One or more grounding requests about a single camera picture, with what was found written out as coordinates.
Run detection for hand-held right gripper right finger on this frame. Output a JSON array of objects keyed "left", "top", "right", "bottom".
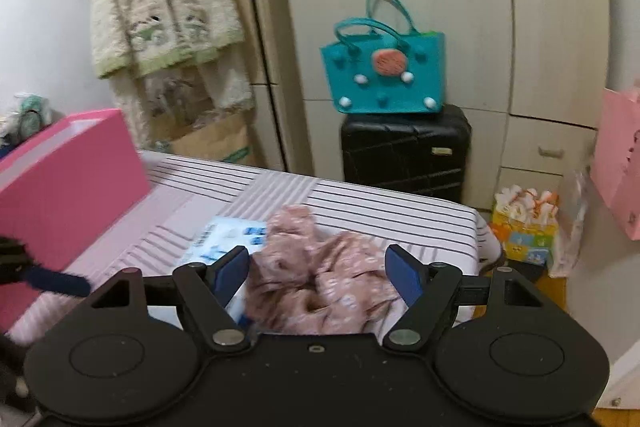
[{"left": 384, "top": 244, "right": 546, "bottom": 350}]

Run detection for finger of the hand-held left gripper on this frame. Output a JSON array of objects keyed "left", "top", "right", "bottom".
[{"left": 0, "top": 236, "right": 92, "bottom": 299}]

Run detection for black suitcase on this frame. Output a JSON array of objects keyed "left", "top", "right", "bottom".
[{"left": 341, "top": 103, "right": 472, "bottom": 202}]

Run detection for pink floral cloth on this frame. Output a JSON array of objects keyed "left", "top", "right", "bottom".
[{"left": 245, "top": 204, "right": 401, "bottom": 335}]

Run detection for cardboard box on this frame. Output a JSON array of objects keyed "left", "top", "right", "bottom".
[{"left": 145, "top": 107, "right": 253, "bottom": 168}]

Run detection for pink storage box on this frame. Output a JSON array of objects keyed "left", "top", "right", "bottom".
[{"left": 0, "top": 108, "right": 151, "bottom": 330}]

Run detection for pale green plush toy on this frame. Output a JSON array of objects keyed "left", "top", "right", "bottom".
[{"left": 0, "top": 92, "right": 53, "bottom": 152}]

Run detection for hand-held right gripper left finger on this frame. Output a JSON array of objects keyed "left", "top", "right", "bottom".
[{"left": 90, "top": 245, "right": 251, "bottom": 352}]

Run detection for bed with striped sheet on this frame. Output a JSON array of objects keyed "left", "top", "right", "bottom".
[{"left": 5, "top": 149, "right": 503, "bottom": 343}]

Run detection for blue and white tissue pack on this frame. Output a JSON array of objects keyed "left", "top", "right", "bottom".
[{"left": 172, "top": 216, "right": 268, "bottom": 328}]

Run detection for colourful gift bag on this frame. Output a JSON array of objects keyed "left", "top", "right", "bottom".
[{"left": 490, "top": 187, "right": 560, "bottom": 265}]

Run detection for cream fluffy coat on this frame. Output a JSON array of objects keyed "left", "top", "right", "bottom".
[{"left": 90, "top": 0, "right": 256, "bottom": 148}]

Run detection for clear plastic bag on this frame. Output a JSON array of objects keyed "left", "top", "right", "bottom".
[{"left": 547, "top": 167, "right": 596, "bottom": 278}]

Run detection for teal tote bag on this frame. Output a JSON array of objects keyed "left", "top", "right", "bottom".
[{"left": 320, "top": 0, "right": 446, "bottom": 115}]

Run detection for pink paper bag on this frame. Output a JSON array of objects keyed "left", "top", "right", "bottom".
[{"left": 590, "top": 79, "right": 640, "bottom": 242}]

